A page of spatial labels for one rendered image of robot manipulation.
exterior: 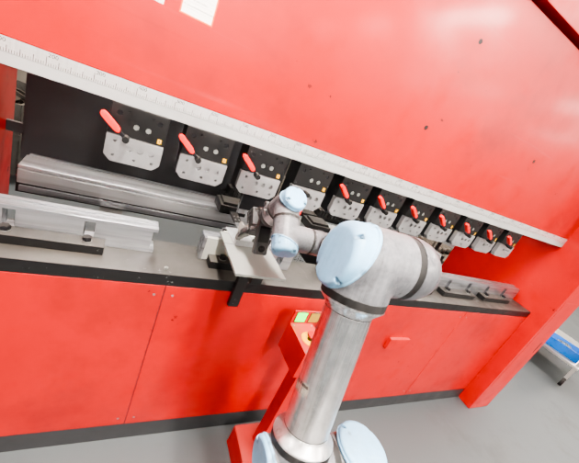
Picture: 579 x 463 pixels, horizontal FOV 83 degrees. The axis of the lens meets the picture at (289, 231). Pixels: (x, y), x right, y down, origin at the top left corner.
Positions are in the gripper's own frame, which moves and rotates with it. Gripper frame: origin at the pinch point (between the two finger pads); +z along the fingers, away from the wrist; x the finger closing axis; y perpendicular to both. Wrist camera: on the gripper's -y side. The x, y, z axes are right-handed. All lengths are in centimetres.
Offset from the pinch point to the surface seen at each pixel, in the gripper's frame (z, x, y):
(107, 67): -27, 51, 30
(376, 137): -35, -36, 36
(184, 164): -12.6, 26.8, 16.6
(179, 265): 10.5, 20.0, -9.3
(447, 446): 53, -166, -94
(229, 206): 17.1, 0.7, 21.0
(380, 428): 64, -120, -81
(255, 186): -12.0, 2.3, 16.1
